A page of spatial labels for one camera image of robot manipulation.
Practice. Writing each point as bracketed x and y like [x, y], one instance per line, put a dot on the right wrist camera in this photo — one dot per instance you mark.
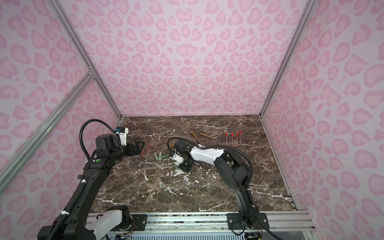
[177, 158]

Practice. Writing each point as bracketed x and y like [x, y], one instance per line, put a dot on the brown pen long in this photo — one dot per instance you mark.
[196, 137]

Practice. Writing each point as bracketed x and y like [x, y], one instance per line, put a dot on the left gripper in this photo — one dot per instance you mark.
[137, 149]

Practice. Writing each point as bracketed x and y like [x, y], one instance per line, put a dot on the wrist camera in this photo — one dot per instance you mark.
[177, 158]
[122, 133]

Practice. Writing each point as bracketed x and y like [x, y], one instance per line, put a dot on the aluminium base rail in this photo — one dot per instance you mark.
[286, 225]

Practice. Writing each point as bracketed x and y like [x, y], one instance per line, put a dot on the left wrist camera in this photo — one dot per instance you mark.
[122, 133]

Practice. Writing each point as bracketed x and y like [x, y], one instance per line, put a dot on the brown pen short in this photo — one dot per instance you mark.
[208, 136]

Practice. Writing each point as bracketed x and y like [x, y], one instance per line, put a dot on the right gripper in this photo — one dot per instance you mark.
[185, 169]

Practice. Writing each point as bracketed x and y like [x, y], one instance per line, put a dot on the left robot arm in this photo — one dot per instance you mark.
[71, 224]

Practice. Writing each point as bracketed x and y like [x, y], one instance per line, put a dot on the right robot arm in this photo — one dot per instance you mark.
[234, 167]

